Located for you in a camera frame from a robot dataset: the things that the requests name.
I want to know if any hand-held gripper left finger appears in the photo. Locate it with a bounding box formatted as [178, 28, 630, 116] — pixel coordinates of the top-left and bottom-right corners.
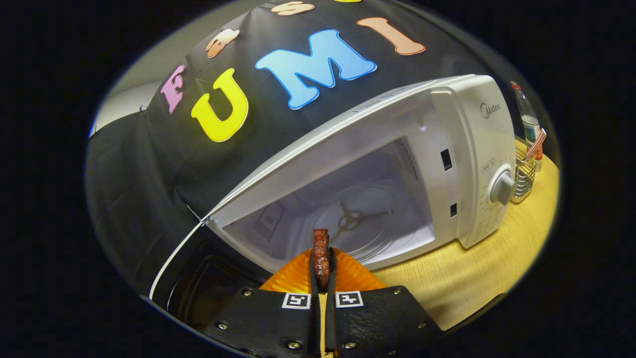
[201, 248, 321, 358]

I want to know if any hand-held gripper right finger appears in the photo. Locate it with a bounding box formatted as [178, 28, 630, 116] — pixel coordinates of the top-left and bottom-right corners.
[325, 248, 445, 358]

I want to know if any brown meat strip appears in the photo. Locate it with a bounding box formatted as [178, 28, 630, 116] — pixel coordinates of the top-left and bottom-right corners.
[312, 229, 331, 291]

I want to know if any white toaster oven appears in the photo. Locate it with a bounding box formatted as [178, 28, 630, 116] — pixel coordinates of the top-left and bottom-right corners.
[149, 74, 517, 329]

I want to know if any glass turntable plate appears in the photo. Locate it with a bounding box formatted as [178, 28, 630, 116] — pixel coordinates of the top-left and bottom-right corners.
[313, 179, 423, 262]

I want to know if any red checked packet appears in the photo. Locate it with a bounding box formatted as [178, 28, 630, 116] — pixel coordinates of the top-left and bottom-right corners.
[526, 128, 547, 160]

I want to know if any clear bottle red label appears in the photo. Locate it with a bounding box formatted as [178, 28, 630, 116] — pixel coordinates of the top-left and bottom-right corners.
[511, 81, 547, 172]

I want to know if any metal wire basket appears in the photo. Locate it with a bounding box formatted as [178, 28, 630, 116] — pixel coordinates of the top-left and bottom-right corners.
[511, 147, 538, 204]

